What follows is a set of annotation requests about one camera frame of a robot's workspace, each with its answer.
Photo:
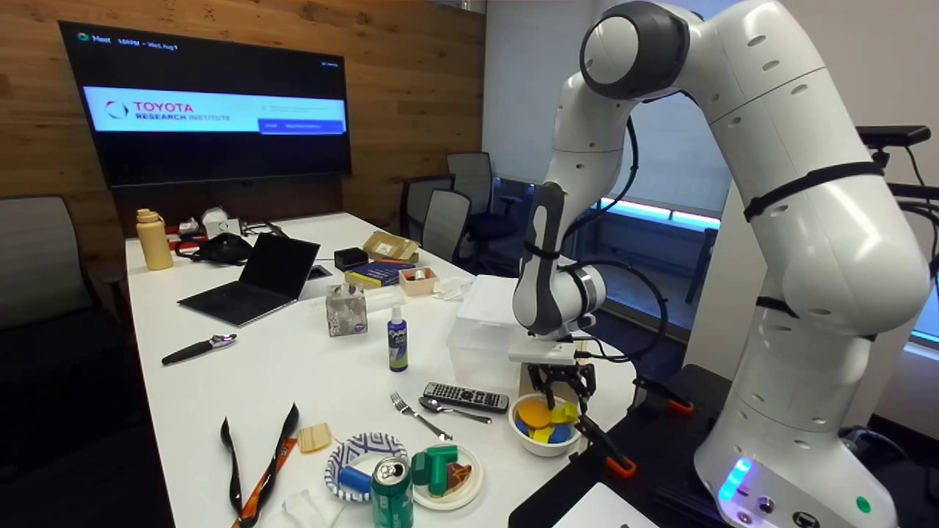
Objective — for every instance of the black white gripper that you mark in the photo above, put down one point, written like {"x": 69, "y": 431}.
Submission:
{"x": 560, "y": 365}

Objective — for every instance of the green block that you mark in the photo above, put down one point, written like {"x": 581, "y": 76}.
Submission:
{"x": 432, "y": 468}

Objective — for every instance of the blue block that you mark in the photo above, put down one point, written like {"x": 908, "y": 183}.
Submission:
{"x": 352, "y": 478}

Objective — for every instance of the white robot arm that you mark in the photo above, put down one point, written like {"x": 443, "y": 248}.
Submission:
{"x": 839, "y": 260}

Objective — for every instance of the orange round block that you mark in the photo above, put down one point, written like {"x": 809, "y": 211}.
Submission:
{"x": 531, "y": 415}

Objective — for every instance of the white bowl of blocks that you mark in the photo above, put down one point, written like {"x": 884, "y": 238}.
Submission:
{"x": 556, "y": 439}

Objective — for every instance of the clear plastic container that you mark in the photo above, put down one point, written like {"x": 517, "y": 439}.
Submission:
{"x": 484, "y": 333}

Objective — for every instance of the white plate with toy food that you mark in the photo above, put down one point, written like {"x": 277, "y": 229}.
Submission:
{"x": 450, "y": 486}

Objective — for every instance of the blue patterned paper plate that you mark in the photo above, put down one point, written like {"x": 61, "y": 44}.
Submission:
{"x": 362, "y": 453}

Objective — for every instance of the black orange clamp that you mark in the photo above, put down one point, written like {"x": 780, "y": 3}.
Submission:
{"x": 650, "y": 428}

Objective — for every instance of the black remote control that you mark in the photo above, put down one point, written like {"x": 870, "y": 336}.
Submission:
{"x": 466, "y": 396}

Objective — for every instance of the silver spoon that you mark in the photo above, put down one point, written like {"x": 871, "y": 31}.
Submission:
{"x": 434, "y": 406}

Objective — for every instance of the silver fork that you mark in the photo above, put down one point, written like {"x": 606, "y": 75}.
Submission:
{"x": 407, "y": 412}

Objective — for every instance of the blue sanitizer bottle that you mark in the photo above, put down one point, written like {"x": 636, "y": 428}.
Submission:
{"x": 396, "y": 340}

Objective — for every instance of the grey office chair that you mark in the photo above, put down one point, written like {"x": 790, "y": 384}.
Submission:
{"x": 443, "y": 226}

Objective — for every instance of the green soda can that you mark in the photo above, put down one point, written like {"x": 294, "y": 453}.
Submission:
{"x": 390, "y": 493}

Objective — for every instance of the toy bread slice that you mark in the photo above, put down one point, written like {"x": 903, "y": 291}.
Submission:
{"x": 314, "y": 439}

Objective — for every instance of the black laptop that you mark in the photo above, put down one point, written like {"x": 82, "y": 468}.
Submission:
{"x": 274, "y": 276}

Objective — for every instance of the black marker pen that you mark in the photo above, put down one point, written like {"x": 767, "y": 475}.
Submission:
{"x": 193, "y": 351}

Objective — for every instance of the tan bottle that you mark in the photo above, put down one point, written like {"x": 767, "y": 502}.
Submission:
{"x": 154, "y": 238}

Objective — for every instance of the wall television screen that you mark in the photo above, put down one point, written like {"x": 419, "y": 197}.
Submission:
{"x": 171, "y": 109}

